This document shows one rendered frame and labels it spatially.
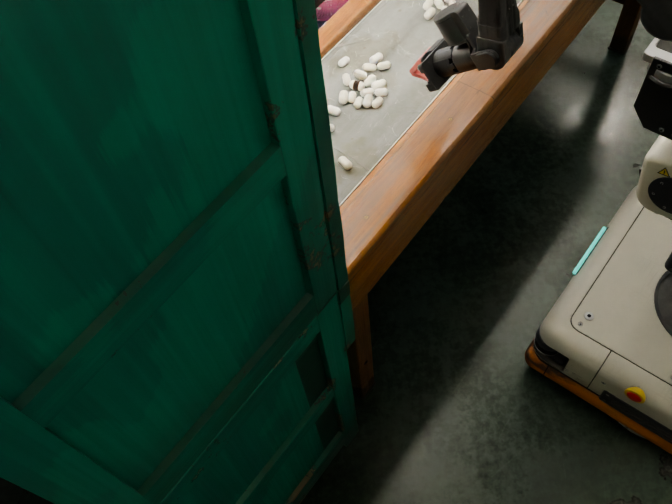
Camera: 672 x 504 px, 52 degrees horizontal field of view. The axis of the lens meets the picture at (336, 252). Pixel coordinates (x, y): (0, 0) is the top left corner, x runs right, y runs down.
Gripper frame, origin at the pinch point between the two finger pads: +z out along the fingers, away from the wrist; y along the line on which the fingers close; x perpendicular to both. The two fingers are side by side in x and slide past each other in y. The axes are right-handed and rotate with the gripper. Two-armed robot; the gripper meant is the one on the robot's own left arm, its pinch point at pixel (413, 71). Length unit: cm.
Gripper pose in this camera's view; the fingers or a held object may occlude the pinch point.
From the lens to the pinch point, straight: 153.3
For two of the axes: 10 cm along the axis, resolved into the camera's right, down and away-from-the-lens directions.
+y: -6.0, 7.0, -3.8
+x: 5.7, 7.1, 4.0
